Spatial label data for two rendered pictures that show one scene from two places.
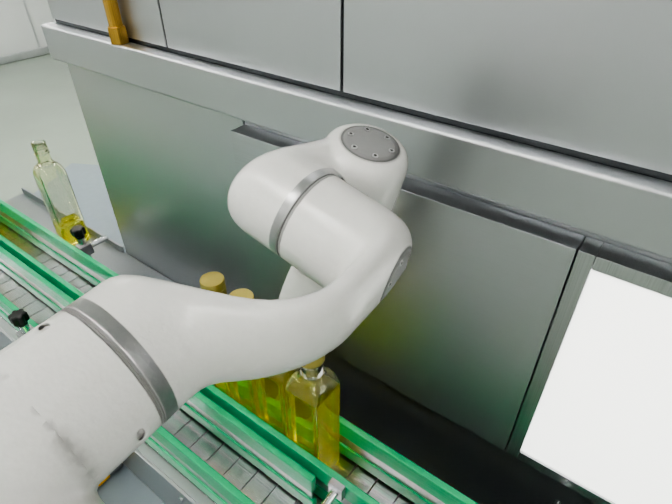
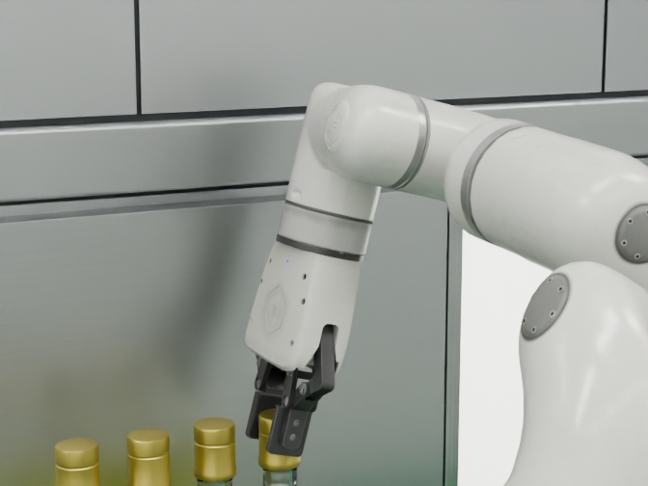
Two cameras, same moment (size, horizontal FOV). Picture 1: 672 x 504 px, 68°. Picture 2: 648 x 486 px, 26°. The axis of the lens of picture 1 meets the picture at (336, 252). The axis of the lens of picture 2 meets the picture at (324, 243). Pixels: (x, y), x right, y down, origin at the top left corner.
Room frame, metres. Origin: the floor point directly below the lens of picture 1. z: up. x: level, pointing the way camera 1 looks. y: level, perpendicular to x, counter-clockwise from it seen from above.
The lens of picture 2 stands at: (-0.12, 1.01, 1.53)
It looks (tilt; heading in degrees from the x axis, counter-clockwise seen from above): 11 degrees down; 297
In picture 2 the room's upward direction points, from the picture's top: straight up
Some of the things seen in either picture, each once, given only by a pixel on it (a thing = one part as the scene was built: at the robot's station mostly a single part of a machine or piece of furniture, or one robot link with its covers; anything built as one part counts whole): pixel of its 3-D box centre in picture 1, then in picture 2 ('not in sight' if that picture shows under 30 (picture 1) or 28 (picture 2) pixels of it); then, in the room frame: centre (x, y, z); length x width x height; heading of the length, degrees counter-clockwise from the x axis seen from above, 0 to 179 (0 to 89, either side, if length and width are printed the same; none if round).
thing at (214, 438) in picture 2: not in sight; (214, 448); (0.46, 0.08, 1.14); 0.04 x 0.04 x 0.04
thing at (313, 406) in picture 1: (313, 420); not in sight; (0.42, 0.03, 0.99); 0.06 x 0.06 x 0.21; 53
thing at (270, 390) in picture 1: (283, 399); not in sight; (0.46, 0.08, 0.99); 0.06 x 0.06 x 0.21; 54
